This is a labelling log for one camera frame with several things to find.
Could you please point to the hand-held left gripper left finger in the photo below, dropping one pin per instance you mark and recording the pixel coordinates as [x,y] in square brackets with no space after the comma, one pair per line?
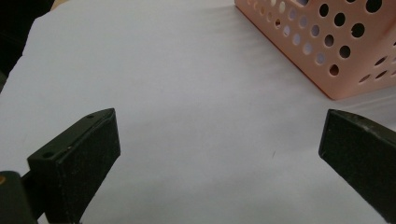
[77,165]

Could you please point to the pink perforated plastic basket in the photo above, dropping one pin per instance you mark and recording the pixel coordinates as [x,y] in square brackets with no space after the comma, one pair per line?
[336,46]

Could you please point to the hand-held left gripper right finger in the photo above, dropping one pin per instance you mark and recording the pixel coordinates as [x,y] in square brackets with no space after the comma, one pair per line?
[358,152]

